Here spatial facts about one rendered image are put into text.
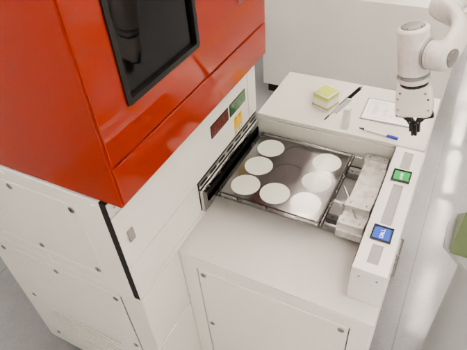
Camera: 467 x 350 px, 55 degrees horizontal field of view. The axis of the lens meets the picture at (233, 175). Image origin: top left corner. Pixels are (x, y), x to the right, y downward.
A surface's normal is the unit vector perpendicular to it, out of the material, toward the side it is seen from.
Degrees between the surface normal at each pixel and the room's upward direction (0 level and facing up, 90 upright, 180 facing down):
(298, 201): 0
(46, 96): 90
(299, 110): 0
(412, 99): 90
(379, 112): 0
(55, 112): 90
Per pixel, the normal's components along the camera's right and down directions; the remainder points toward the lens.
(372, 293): -0.45, 0.62
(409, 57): -0.72, 0.54
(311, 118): -0.07, -0.74
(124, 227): 0.89, 0.26
